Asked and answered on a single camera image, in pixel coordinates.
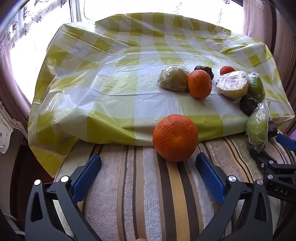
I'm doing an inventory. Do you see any medium orange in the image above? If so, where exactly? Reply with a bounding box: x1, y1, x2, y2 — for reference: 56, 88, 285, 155
188, 69, 213, 99

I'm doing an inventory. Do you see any plastic-wrapped cut yellow fruit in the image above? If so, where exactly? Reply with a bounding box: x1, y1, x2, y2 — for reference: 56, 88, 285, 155
216, 71, 250, 99

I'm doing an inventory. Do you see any dark wrinkled passion fruit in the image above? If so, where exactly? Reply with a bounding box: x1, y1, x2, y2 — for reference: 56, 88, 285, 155
194, 65, 214, 80
267, 120, 278, 139

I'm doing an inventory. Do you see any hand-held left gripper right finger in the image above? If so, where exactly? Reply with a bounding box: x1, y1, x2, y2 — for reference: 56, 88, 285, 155
196, 152, 275, 241

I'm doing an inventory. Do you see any plastic-wrapped round green fruit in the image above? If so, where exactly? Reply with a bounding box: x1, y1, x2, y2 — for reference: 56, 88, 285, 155
158, 65, 191, 93

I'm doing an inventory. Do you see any white ornate cabinet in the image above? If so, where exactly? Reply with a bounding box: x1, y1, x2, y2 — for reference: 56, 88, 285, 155
0, 101, 28, 155

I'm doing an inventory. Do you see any large orange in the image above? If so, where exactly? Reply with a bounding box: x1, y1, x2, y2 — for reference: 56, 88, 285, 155
152, 114, 199, 162

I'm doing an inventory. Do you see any dark avocado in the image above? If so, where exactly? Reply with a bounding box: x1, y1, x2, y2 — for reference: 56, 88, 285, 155
240, 95, 258, 116

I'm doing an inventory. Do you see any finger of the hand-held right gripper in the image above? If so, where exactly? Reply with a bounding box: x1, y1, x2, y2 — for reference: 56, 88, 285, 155
249, 148, 271, 169
275, 133, 296, 151

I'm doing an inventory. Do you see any small red-orange tangerine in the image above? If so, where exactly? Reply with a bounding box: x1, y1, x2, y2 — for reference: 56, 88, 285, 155
219, 66, 236, 75

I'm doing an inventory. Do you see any white lace curtain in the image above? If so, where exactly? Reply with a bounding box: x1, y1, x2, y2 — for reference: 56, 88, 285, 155
5, 0, 77, 37

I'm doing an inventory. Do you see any striped towel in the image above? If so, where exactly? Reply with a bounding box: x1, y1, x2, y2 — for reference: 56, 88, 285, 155
54, 133, 285, 241

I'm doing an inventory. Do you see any plastic-wrapped green pear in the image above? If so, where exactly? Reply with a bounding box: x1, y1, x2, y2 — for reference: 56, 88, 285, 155
245, 102, 269, 153

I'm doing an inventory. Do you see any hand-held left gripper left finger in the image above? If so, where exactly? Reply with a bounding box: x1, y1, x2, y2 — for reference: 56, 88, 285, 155
24, 154, 102, 241

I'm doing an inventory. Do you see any yellow-green checked plastic tablecloth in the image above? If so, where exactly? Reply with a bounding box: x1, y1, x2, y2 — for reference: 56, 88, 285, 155
27, 13, 289, 178

